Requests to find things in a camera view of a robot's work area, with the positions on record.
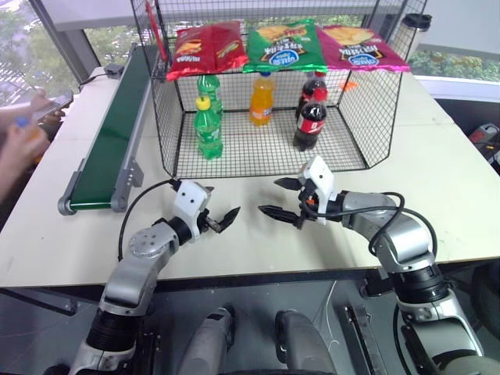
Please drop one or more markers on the green soda bottle yellow cap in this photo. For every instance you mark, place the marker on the green soda bottle yellow cap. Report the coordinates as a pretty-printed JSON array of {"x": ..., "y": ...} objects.
[{"x": 209, "y": 133}]

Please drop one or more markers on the red and black power tool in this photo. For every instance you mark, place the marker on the red and black power tool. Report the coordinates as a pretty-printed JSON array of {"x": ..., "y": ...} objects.
[{"x": 484, "y": 140}]

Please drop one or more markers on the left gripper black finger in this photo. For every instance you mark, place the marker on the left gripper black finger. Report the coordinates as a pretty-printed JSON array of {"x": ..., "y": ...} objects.
[
  {"x": 211, "y": 189},
  {"x": 229, "y": 216}
]

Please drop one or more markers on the dark smartphone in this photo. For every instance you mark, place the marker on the dark smartphone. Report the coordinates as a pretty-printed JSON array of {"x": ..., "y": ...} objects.
[{"x": 52, "y": 104}]

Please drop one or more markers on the green conveyor belt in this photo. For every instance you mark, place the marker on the green conveyor belt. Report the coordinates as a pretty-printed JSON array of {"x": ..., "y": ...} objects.
[{"x": 113, "y": 133}]

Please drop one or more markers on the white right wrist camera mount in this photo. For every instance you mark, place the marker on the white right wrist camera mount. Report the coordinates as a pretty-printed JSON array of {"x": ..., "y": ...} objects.
[{"x": 322, "y": 176}]

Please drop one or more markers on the person's right hand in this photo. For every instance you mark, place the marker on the person's right hand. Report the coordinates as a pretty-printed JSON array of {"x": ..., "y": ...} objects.
[{"x": 23, "y": 150}]

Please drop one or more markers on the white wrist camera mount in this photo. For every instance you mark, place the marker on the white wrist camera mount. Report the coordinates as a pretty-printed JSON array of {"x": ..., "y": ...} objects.
[
  {"x": 322, "y": 176},
  {"x": 189, "y": 201}
]

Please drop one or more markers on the person's left hand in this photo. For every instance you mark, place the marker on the person's left hand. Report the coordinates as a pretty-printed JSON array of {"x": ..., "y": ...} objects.
[{"x": 41, "y": 103}]

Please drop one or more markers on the silver tumbler black lid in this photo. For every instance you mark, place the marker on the silver tumbler black lid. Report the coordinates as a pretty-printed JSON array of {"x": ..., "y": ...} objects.
[{"x": 410, "y": 35}]

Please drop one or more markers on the green chips bag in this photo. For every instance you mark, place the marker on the green chips bag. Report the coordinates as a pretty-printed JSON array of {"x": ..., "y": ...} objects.
[{"x": 283, "y": 47}]

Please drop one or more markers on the red chips bag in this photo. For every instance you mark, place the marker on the red chips bag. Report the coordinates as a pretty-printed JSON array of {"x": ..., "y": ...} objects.
[{"x": 209, "y": 48}]

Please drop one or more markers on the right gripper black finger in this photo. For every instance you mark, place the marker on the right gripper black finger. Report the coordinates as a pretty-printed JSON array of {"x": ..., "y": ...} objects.
[
  {"x": 289, "y": 183},
  {"x": 279, "y": 214}
]

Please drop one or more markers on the grey rounded robot leg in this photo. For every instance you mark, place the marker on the grey rounded robot leg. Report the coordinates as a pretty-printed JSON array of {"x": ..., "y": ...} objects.
[
  {"x": 304, "y": 343},
  {"x": 209, "y": 340}
]

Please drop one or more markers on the cola bottle red cap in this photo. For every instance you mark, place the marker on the cola bottle red cap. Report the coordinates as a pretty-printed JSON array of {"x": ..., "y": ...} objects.
[
  {"x": 312, "y": 84},
  {"x": 310, "y": 121}
]

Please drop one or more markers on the orange soda bottle blue cap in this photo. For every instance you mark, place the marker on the orange soda bottle blue cap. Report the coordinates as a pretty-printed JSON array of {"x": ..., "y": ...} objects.
[{"x": 261, "y": 103}]

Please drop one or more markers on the black power adapter box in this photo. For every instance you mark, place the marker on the black power adapter box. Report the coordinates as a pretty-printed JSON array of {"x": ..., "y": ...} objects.
[{"x": 114, "y": 71}]

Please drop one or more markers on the pink chips bag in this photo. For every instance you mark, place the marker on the pink chips bag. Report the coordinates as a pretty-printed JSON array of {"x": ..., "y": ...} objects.
[{"x": 359, "y": 48}]

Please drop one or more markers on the black table clamp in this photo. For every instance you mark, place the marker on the black table clamp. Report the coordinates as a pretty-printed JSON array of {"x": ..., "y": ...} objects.
[{"x": 375, "y": 285}]

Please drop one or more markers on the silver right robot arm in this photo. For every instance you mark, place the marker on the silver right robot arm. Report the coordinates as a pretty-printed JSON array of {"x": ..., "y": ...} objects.
[{"x": 406, "y": 234}]

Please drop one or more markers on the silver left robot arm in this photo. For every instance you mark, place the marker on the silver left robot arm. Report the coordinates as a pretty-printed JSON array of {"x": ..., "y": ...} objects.
[{"x": 148, "y": 242}]

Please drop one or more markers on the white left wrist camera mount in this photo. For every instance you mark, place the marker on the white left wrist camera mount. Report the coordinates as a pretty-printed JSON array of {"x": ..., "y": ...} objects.
[{"x": 189, "y": 201}]

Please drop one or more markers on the small orange bottle blue cap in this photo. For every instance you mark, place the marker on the small orange bottle blue cap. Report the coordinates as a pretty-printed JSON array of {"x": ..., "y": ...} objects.
[{"x": 33, "y": 133}]

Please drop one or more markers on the person's right forearm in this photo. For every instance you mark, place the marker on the person's right forearm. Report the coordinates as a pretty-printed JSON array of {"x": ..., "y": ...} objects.
[{"x": 8, "y": 183}]

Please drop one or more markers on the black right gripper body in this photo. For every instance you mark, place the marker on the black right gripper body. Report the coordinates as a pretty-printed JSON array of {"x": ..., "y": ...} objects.
[{"x": 306, "y": 205}]

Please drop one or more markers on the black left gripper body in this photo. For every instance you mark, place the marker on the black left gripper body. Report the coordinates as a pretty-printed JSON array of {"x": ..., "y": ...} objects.
[{"x": 205, "y": 223}]

